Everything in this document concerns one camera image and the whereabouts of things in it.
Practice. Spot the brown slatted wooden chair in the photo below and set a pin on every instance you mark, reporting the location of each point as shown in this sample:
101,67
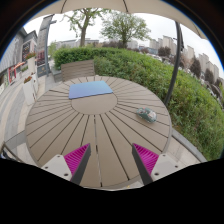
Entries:
77,70

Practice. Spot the sparse-leaved tree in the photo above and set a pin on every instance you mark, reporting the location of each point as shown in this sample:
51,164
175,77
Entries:
83,33

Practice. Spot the teal transparent computer mouse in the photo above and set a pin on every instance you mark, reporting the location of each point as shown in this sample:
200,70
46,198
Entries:
146,114

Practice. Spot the dark curved parasol pole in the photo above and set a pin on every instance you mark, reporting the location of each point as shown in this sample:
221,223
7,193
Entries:
176,66

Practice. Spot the dark grey sign pillar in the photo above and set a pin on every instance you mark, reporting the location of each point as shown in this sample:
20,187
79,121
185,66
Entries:
43,40

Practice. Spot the dense leafy tree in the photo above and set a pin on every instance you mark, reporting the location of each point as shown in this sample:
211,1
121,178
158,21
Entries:
125,28

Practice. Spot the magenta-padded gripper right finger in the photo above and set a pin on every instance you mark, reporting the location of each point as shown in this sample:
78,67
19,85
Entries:
165,165

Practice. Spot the low white flower planter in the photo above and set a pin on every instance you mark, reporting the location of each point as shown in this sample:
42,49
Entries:
28,91

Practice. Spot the tall white flower planter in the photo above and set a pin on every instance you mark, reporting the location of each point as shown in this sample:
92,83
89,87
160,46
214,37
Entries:
31,65

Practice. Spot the group of apartment buildings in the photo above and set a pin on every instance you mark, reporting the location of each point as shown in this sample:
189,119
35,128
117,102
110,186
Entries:
203,63

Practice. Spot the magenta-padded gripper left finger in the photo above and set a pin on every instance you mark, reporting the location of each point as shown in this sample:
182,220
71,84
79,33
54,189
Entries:
60,165

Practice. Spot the blue rectangular mouse pad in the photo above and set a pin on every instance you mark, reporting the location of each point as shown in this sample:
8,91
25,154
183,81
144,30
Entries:
90,89

